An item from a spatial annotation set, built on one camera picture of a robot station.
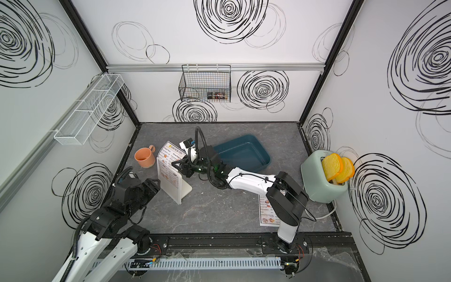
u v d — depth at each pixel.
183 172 0.69
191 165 0.67
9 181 0.52
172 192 0.85
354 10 0.73
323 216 0.81
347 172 0.74
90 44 0.81
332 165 0.77
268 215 0.83
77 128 0.72
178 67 1.88
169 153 0.76
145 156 0.97
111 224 0.48
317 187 0.75
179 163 0.72
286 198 0.46
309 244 0.72
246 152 1.09
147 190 0.64
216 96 0.88
